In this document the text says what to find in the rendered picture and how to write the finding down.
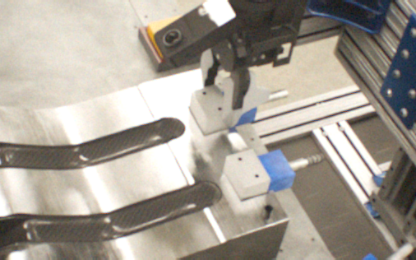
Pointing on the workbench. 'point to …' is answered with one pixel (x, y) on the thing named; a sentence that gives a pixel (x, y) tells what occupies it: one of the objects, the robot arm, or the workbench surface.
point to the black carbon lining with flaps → (170, 125)
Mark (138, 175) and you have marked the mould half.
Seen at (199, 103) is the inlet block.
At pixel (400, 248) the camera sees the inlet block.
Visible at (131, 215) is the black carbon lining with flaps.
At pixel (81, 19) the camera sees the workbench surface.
